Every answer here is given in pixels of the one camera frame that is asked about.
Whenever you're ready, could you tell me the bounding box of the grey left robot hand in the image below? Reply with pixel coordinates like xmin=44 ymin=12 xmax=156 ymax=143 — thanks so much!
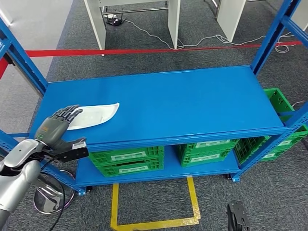
xmin=34 ymin=105 xmax=87 ymax=152

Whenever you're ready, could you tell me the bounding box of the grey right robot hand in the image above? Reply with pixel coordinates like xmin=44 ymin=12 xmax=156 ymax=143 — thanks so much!
xmin=226 ymin=203 xmax=239 ymax=231

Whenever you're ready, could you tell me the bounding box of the white curved plastic part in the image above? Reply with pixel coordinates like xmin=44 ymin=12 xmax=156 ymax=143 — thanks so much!
xmin=67 ymin=103 xmax=120 ymax=131

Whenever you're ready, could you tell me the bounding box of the blue metal shelf rack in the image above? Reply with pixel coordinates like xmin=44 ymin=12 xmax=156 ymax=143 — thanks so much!
xmin=0 ymin=0 xmax=308 ymax=196

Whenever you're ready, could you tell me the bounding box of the green plastic crate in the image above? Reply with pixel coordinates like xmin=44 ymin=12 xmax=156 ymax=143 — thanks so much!
xmin=177 ymin=139 xmax=240 ymax=158
xmin=234 ymin=88 xmax=308 ymax=160
xmin=180 ymin=149 xmax=233 ymax=168
xmin=97 ymin=158 xmax=164 ymax=178
xmin=260 ymin=148 xmax=289 ymax=162
xmin=89 ymin=146 xmax=165 ymax=168

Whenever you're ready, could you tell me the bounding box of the short red barrier belt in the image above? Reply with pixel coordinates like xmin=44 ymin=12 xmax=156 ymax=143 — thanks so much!
xmin=0 ymin=57 xmax=9 ymax=79

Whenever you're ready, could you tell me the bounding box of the yellow floor tape square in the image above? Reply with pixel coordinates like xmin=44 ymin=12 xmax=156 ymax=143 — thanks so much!
xmin=110 ymin=177 xmax=201 ymax=231

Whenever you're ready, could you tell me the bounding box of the white table leg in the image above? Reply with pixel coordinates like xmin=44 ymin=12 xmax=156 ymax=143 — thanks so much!
xmin=168 ymin=0 xmax=181 ymax=50
xmin=217 ymin=0 xmax=246 ymax=43
xmin=84 ymin=0 xmax=106 ymax=51
xmin=292 ymin=0 xmax=308 ymax=31

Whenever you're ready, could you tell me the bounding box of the long red barrier belt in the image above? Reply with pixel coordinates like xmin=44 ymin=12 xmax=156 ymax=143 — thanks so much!
xmin=25 ymin=40 xmax=303 ymax=58

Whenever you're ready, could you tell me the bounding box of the black power strip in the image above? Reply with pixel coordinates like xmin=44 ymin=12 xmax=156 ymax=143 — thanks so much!
xmin=106 ymin=13 xmax=123 ymax=26

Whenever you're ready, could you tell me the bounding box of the metal table crossbar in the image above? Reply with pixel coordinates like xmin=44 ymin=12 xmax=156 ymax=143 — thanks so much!
xmin=101 ymin=1 xmax=169 ymax=15

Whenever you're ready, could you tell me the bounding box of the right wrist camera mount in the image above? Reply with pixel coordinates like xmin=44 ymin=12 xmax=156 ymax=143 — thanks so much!
xmin=233 ymin=201 xmax=251 ymax=231

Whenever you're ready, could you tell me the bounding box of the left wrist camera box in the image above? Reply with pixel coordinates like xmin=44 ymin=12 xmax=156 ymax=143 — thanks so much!
xmin=51 ymin=141 xmax=89 ymax=162

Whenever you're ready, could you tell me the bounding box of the chrome stanchion post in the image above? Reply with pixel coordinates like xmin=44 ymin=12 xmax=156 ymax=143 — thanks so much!
xmin=3 ymin=52 xmax=16 ymax=67
xmin=33 ymin=170 xmax=75 ymax=214

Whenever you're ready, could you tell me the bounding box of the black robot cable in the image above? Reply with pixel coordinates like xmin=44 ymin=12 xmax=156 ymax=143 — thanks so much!
xmin=48 ymin=159 xmax=66 ymax=231

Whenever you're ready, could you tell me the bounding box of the coiled white cable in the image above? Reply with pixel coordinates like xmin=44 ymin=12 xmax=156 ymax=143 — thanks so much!
xmin=275 ymin=32 xmax=297 ymax=54

